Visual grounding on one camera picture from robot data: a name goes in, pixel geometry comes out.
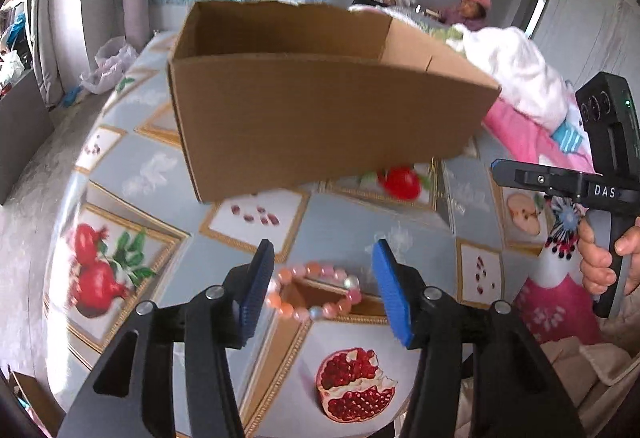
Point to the person's beige clothing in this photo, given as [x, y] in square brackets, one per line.
[595, 378]

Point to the white door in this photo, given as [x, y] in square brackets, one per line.
[585, 7]

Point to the white blanket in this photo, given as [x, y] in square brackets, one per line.
[515, 67]

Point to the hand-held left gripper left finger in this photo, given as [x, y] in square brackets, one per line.
[257, 293]

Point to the person's right hand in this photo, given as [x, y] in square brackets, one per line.
[595, 263]

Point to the rolled pink mat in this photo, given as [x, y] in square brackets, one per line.
[136, 2]

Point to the white plastic bag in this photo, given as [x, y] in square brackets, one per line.
[107, 67]

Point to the grey curtain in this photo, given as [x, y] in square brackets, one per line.
[50, 42]

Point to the grey board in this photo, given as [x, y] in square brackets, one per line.
[20, 132]

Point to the pink printed blanket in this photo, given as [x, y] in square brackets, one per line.
[520, 127]

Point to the large brown cardboard box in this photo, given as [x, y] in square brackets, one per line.
[325, 117]

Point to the fruit print tablecloth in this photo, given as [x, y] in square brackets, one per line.
[350, 228]

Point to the pile of clothes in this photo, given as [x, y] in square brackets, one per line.
[12, 47]

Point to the small cardboard box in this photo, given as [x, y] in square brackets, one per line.
[35, 398]

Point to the blue plastic bag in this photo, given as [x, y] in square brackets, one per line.
[74, 96]

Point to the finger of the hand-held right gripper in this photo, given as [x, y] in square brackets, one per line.
[520, 178]

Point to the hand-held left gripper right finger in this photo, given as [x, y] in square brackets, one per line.
[392, 298]

